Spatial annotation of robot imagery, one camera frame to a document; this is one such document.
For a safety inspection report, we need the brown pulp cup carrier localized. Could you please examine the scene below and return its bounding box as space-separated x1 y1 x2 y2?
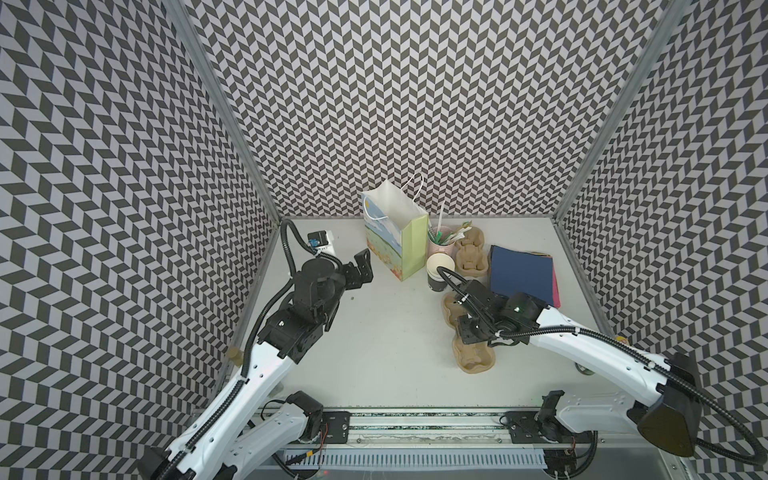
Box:
441 293 496 374

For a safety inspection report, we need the illustrated green paper gift bag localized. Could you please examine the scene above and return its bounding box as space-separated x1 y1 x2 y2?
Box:
361 180 429 281

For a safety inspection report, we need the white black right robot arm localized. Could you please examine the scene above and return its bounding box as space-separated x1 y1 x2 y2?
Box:
450 280 767 466

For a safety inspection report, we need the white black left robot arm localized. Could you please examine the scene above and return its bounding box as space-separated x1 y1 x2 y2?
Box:
136 249 373 479

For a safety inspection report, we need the dark blue napkin stack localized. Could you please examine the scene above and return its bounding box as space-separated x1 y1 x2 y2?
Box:
489 245 554 307

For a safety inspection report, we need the stack of brown cup carriers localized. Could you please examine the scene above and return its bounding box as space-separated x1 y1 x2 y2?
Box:
455 226 489 278

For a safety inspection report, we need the stack of black paper cups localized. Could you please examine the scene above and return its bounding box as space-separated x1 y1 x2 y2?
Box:
426 252 455 292

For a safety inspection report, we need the pink napkin stack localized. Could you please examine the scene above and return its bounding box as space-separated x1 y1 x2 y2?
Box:
551 263 562 308

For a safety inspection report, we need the pink metal bucket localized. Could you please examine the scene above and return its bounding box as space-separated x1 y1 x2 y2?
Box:
427 226 456 258

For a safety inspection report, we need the white wrapped straw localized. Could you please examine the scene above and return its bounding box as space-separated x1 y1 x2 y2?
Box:
436 200 446 238

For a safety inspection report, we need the yellow liquid bottle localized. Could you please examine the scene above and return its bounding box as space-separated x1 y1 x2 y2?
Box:
226 346 244 367

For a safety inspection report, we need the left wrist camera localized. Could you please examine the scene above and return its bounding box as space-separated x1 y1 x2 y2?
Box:
307 230 336 256

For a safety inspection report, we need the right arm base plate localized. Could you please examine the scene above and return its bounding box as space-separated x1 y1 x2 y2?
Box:
499 410 592 445

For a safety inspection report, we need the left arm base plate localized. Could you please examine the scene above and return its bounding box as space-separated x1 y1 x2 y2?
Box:
299 410 351 444

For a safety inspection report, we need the aluminium front rail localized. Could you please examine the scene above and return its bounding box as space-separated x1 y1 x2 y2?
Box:
185 406 679 448

